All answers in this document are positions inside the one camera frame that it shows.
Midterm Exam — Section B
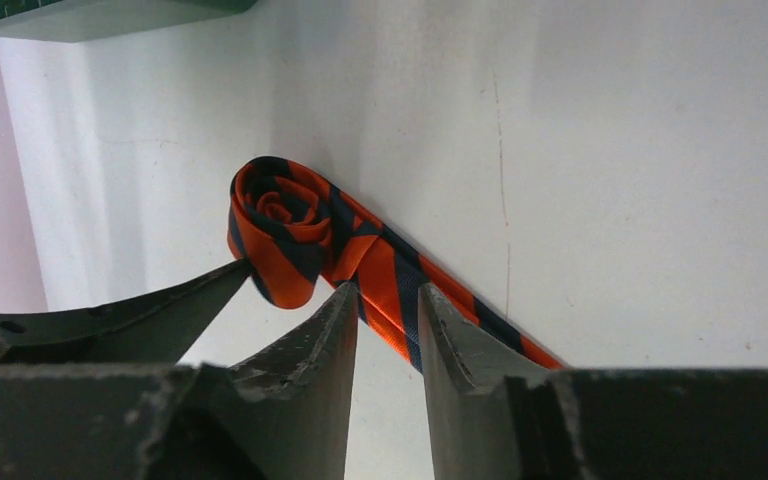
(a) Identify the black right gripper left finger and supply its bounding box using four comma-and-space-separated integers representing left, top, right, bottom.
0, 284, 358, 479

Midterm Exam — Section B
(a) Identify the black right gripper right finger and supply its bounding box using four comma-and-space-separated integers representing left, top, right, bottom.
419, 284, 768, 479

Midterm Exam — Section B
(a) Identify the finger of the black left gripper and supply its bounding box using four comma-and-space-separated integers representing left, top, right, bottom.
0, 260, 253, 364

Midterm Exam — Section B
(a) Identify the orange navy striped tie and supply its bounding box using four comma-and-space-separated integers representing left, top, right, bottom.
227, 156, 562, 370

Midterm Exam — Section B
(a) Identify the green compartment organizer tray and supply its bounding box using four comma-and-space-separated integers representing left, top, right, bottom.
0, 0, 256, 43

